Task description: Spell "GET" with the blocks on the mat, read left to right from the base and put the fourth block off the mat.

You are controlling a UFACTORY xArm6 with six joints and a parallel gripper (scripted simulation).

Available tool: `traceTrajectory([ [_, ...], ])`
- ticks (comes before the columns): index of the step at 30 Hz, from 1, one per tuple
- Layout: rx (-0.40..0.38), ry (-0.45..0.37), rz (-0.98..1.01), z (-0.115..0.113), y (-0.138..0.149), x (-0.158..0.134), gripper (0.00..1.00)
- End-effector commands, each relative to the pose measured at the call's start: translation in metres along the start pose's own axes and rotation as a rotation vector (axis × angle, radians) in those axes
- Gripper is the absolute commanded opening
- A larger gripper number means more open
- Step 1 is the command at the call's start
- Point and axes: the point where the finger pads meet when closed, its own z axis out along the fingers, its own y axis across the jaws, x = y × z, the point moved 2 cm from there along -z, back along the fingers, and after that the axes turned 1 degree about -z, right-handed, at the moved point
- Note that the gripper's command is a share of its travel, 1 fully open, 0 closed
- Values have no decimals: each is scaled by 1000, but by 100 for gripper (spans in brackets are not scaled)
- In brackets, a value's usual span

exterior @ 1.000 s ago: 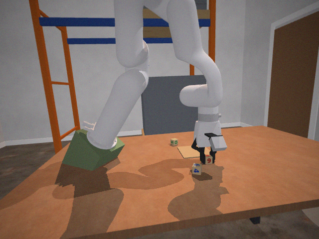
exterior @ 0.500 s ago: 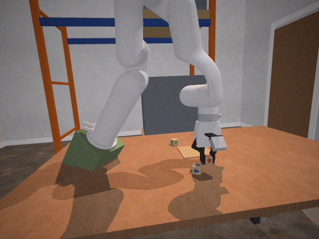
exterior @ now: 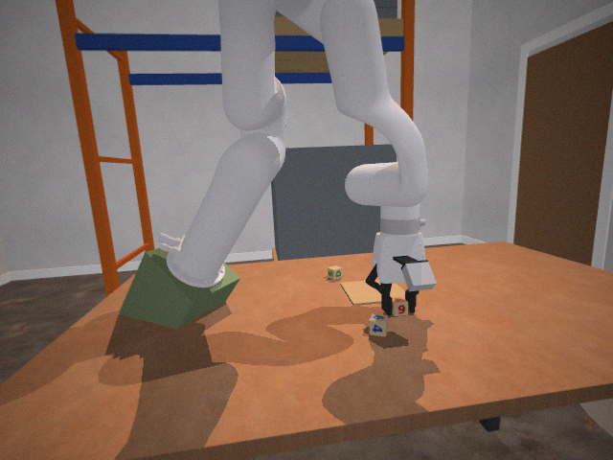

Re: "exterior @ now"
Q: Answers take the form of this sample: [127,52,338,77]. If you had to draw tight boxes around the tan flat mat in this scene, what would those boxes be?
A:
[340,281,405,305]

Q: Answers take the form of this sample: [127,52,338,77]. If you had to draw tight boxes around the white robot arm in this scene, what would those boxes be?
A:
[158,0,428,288]

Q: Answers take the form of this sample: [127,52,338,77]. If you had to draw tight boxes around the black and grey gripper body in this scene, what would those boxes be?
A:
[372,231,425,284]

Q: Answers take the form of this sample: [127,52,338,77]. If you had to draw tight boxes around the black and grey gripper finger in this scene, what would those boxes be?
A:
[405,289,419,313]
[365,264,392,316]

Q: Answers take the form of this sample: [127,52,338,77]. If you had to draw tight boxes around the beige letter block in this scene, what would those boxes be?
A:
[328,265,342,280]
[370,313,388,337]
[392,297,408,316]

